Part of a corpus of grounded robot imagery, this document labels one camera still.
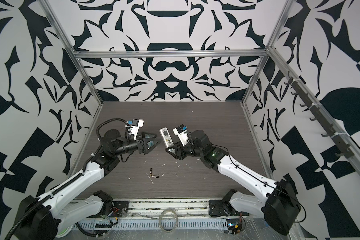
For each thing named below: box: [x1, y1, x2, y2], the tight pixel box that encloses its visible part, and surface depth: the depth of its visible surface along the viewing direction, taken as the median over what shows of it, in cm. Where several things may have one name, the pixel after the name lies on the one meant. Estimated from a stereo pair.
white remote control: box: [159, 127, 174, 148], surface depth 74 cm
